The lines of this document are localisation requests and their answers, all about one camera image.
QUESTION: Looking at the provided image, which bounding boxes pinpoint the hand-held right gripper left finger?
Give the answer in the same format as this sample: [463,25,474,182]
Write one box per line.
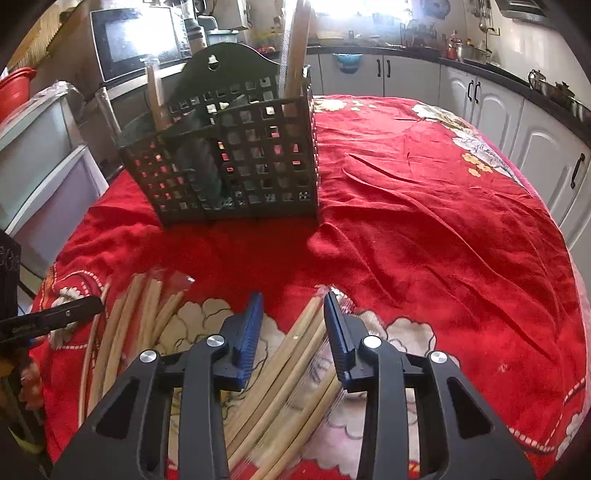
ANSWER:
[51,292,264,480]

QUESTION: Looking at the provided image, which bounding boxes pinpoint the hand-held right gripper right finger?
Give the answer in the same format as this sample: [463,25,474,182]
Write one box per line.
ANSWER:
[323,292,536,480]

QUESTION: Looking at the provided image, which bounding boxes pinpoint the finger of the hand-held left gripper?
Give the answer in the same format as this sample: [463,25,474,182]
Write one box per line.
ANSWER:
[39,295,105,333]

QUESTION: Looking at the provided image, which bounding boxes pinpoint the pile of wooden chopsticks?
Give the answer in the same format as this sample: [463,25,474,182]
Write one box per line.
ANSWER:
[222,285,354,480]
[78,271,192,416]

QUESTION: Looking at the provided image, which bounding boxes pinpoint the dark green plastic utensil basket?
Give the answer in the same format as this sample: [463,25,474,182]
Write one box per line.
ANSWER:
[121,42,320,228]

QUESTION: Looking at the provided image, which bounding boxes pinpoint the white plastic drawer cabinet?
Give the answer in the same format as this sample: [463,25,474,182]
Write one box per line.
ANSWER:
[0,80,110,278]

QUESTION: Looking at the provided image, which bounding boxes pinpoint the red floral blanket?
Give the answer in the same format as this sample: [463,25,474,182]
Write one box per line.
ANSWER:
[32,95,587,468]

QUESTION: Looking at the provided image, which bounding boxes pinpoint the red plastic basket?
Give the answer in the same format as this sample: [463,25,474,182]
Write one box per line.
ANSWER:
[0,67,38,123]

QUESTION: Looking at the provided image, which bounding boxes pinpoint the metal kitchen shelf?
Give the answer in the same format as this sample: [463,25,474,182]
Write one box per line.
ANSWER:
[97,60,191,101]

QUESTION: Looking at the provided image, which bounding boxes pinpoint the silver microwave oven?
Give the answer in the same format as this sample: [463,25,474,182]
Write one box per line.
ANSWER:
[90,6,192,83]

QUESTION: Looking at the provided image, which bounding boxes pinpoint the blue hanging bowl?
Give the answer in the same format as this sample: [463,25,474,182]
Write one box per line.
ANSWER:
[332,53,366,75]

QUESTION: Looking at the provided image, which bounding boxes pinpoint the grey-blue plastic container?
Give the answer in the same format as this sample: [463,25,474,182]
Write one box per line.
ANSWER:
[207,28,241,45]

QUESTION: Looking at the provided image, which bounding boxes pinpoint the blender with dark base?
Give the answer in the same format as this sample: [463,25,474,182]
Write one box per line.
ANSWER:
[185,0,208,52]

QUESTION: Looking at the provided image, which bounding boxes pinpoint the dark kitchen countertop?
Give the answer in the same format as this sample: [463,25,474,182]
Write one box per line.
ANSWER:
[307,41,591,121]

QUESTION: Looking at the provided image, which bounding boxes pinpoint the round wall fan cover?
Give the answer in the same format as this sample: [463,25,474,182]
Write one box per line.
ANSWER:
[418,0,452,20]

